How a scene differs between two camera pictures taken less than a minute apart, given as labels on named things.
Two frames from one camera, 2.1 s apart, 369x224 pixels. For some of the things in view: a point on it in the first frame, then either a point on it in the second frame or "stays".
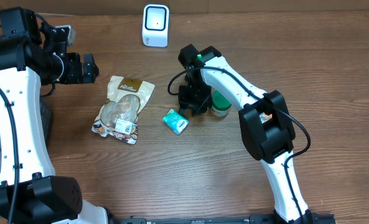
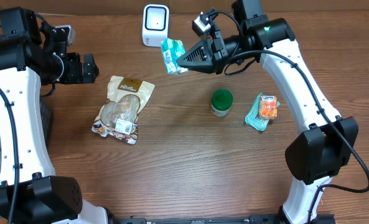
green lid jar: (221, 107) stays
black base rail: (314, 218) stays
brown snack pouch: (118, 118) stays
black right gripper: (189, 102) -> (213, 56)
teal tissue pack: (176, 121) -> (172, 50)
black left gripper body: (73, 71) stays
